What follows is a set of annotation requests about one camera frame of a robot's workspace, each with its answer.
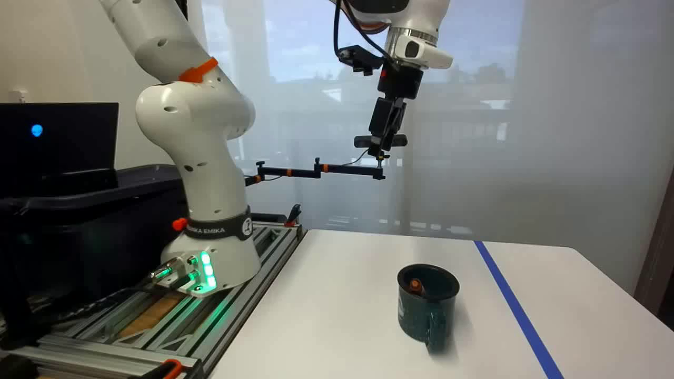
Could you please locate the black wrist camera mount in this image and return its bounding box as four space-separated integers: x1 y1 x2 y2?
336 44 385 77

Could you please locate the orange cable strap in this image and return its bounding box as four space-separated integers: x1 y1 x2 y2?
177 57 221 84

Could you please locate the aluminium rail base frame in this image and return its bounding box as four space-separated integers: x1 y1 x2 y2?
0 217 307 379

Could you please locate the black camera on rod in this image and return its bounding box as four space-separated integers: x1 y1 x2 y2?
353 132 410 151

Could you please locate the white sheer curtain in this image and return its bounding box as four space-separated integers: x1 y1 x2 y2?
198 0 674 296

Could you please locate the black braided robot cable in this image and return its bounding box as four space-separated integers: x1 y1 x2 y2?
332 0 393 63

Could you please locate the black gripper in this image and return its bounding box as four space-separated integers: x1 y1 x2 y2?
369 59 425 161

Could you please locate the dark green mug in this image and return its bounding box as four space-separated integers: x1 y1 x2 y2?
397 261 463 354

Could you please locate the black orange clamp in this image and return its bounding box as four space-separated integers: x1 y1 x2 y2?
159 356 191 379
282 202 305 232

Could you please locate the black storage bin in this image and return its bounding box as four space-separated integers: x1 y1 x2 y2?
0 164 193 350

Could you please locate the dark brown furniture edge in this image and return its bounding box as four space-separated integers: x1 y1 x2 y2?
634 178 674 332

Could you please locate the blue tape line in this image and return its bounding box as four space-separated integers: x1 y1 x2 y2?
472 237 567 379

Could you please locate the black monitor with blue light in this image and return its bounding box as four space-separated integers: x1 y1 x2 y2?
0 100 120 200

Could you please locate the black camera mount rod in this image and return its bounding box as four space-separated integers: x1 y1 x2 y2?
242 157 387 188

